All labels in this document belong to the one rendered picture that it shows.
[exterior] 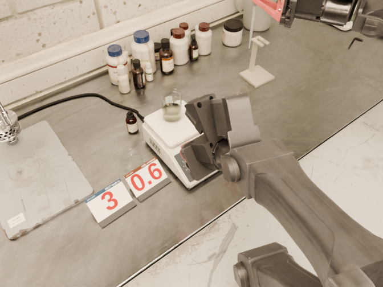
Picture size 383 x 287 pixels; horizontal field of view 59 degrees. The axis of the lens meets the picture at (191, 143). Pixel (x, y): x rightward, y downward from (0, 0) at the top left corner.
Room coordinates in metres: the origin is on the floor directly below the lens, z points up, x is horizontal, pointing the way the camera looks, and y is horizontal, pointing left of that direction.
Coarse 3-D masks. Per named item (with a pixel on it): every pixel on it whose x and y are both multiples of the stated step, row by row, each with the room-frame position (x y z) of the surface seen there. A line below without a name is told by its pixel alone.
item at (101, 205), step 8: (120, 184) 0.44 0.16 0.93; (104, 192) 0.41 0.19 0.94; (112, 192) 0.42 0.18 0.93; (120, 192) 0.42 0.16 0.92; (96, 200) 0.40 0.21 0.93; (104, 200) 0.40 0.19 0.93; (112, 200) 0.40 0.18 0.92; (120, 200) 0.41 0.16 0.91; (96, 208) 0.38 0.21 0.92; (104, 208) 0.39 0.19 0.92; (112, 208) 0.39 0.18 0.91; (96, 216) 0.37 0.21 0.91
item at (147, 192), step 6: (126, 180) 0.45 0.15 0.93; (162, 180) 0.47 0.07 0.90; (168, 180) 0.47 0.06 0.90; (150, 186) 0.45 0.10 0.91; (156, 186) 0.45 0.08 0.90; (162, 186) 0.45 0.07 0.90; (132, 192) 0.44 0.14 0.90; (144, 192) 0.44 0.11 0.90; (150, 192) 0.44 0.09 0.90; (138, 198) 0.42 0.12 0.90; (144, 198) 0.42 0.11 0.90
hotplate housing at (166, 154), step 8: (144, 128) 0.58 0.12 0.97; (144, 136) 0.59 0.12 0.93; (152, 136) 0.56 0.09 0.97; (152, 144) 0.56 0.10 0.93; (160, 144) 0.53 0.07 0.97; (160, 152) 0.53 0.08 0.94; (168, 152) 0.51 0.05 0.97; (176, 152) 0.50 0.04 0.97; (168, 160) 0.50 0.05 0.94; (176, 168) 0.48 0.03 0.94; (184, 176) 0.46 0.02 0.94; (208, 176) 0.47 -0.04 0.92; (184, 184) 0.46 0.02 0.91; (192, 184) 0.45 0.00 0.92
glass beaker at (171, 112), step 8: (168, 88) 0.63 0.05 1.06; (176, 88) 0.62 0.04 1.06; (160, 96) 0.60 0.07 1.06; (168, 96) 0.62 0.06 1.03; (176, 96) 0.62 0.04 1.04; (168, 104) 0.58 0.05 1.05; (176, 104) 0.58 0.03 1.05; (168, 112) 0.58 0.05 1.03; (176, 112) 0.58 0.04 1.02; (168, 120) 0.58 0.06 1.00; (176, 120) 0.58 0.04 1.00
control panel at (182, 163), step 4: (176, 156) 0.50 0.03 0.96; (180, 156) 0.50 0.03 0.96; (176, 160) 0.49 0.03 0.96; (180, 160) 0.49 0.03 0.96; (184, 160) 0.49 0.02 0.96; (180, 164) 0.48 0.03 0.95; (184, 164) 0.48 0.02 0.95; (184, 168) 0.47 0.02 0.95; (188, 168) 0.48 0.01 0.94; (184, 172) 0.47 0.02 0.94; (188, 172) 0.47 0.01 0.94; (188, 176) 0.46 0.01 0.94; (188, 180) 0.45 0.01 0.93; (192, 180) 0.45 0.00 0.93
